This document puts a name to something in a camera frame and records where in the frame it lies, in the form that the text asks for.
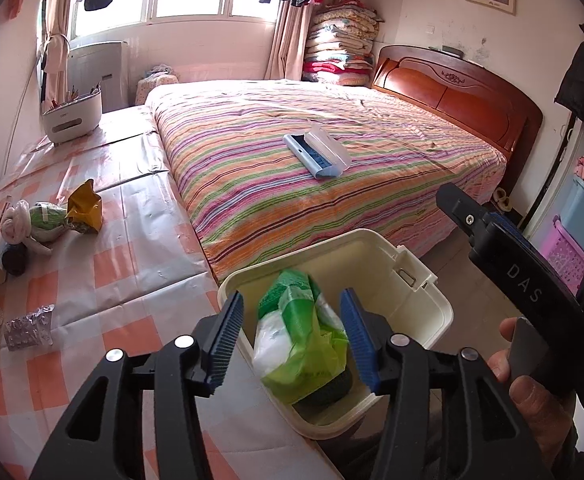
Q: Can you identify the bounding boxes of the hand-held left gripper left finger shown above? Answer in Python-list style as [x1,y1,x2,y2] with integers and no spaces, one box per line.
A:
[29,291,245,480]

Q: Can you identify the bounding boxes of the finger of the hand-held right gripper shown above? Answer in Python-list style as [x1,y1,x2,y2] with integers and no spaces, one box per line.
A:
[436,182,495,261]
[487,211,530,253]

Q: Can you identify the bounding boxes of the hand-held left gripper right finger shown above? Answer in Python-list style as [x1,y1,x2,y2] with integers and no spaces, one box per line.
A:
[340,287,555,480]

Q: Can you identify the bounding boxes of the green white plastic bag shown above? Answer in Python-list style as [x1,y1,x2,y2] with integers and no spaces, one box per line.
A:
[252,269,350,406]

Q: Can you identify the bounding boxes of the cream plastic bin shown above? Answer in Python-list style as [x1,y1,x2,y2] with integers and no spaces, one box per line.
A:
[217,228,454,441]

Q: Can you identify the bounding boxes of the yellow snack bag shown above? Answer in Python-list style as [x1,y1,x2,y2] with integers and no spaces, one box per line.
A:
[66,179,104,235]

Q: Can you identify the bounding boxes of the silver blister pack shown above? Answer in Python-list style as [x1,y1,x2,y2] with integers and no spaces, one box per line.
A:
[3,304,55,352]

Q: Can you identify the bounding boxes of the green white package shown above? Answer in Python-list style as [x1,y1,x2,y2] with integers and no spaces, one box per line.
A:
[28,201,69,243]

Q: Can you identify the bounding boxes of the black sock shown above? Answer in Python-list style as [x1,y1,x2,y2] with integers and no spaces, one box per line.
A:
[1,245,28,277]

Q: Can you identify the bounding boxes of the white knotted cloth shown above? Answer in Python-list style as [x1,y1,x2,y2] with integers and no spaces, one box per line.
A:
[0,200,55,259]

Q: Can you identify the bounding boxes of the person's right hand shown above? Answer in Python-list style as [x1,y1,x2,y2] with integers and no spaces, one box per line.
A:
[488,316,579,468]

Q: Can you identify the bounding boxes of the pink plastic basket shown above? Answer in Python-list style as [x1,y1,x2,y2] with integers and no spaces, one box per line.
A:
[541,216,584,295]

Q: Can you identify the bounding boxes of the blue storage box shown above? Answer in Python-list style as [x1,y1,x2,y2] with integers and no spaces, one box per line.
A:
[557,172,584,261]

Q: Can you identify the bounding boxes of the wooden headboard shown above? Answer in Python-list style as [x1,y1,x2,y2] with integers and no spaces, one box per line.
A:
[371,44,544,163]

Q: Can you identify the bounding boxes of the orange checked tablecloth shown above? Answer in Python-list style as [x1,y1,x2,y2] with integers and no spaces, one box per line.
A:
[0,105,343,480]

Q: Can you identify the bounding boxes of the striped bed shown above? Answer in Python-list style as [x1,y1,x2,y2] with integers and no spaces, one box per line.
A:
[144,79,508,285]

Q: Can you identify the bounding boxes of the blue lint brush with case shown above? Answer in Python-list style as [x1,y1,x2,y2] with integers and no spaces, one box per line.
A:
[283,127,351,180]

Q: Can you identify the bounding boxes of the stack of folded quilts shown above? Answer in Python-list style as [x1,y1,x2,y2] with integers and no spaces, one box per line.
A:
[302,0,385,86]

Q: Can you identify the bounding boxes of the beige curtain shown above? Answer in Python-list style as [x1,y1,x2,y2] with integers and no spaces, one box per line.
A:
[36,0,80,111]
[264,0,315,81]

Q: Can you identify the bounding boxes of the cloth covered stool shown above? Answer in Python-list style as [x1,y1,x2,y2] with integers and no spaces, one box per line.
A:
[137,65,180,106]

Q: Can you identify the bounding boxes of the white desk organizer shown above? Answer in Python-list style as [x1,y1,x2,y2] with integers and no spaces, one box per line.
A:
[41,87,104,145]

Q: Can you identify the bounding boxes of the white standing air conditioner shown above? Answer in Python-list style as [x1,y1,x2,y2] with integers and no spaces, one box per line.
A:
[67,41,128,113]

